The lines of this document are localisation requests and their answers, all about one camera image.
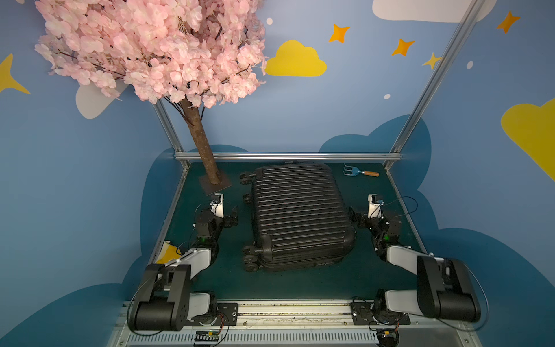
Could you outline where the black ribbed hard-shell suitcase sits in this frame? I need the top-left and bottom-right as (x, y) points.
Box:
(240, 163), (356, 273)

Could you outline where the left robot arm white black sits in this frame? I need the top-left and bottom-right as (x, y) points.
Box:
(127, 208), (238, 335)

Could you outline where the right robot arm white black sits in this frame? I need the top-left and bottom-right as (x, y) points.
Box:
(348, 207), (481, 325)

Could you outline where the yellow black work glove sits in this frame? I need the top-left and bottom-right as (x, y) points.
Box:
(156, 241), (181, 264)

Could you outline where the small green circuit board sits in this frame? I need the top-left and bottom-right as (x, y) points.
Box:
(195, 331), (220, 343)

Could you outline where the pink blossom artificial tree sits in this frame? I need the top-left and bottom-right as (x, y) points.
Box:
(35, 0), (265, 194)

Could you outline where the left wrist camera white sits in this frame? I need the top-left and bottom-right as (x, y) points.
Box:
(210, 193), (224, 218)

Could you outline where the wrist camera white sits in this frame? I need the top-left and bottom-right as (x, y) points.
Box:
(367, 194), (384, 219)
(210, 193), (224, 218)

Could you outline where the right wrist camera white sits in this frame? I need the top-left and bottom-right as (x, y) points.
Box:
(367, 194), (384, 219)

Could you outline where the blue garden fork wooden handle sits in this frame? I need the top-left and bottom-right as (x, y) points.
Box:
(343, 164), (380, 177)

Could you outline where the aluminium frame post left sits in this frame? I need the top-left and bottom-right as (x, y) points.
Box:
(153, 101), (189, 171)

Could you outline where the aluminium frame post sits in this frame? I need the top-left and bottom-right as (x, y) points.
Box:
(153, 101), (189, 171)
(384, 0), (486, 172)

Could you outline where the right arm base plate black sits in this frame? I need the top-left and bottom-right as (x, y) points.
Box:
(350, 301), (411, 326)

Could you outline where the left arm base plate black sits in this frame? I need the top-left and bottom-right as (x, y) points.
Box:
(185, 302), (238, 327)

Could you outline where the aluminium frame post right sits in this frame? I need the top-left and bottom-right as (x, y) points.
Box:
(384, 0), (486, 172)

